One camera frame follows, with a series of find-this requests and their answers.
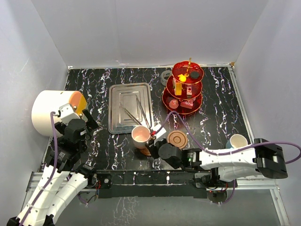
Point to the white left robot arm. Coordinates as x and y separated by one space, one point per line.
60 182

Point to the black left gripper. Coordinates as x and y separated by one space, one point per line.
91 124

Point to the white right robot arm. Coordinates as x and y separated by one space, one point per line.
263 158

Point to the green striped macaron cake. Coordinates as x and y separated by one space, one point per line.
174 83

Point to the blue ceramic cup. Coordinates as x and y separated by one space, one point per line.
236 141

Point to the yellow orange cake piece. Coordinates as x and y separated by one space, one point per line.
178 89

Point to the orange fish shaped pastry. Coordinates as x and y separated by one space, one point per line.
182 78

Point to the pink roll cake top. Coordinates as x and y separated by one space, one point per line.
173 104

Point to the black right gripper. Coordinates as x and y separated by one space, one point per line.
150 145

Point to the white cylindrical drum container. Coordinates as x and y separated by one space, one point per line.
46 108

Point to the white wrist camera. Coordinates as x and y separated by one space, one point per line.
160 134
67 113

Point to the pink ceramic cup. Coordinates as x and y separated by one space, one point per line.
140 136

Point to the dark chocolate cookie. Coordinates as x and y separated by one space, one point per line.
194 75

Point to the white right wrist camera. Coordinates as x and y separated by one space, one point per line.
160 134

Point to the red three-tier cake stand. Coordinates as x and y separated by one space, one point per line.
185 68

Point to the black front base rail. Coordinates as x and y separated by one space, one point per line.
157 183

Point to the clear tape roll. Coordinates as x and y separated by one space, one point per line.
164 77

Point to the silver metal tray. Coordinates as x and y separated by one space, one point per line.
129 105

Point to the aluminium frame rail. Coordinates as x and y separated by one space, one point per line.
258 182

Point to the red white strawberry cake slice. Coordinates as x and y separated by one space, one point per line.
188 103

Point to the brown wooden coaster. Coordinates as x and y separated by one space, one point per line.
177 138
145 152

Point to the brown chocolate layered cake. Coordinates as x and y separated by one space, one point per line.
189 92

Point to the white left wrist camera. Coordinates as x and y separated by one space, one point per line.
67 113

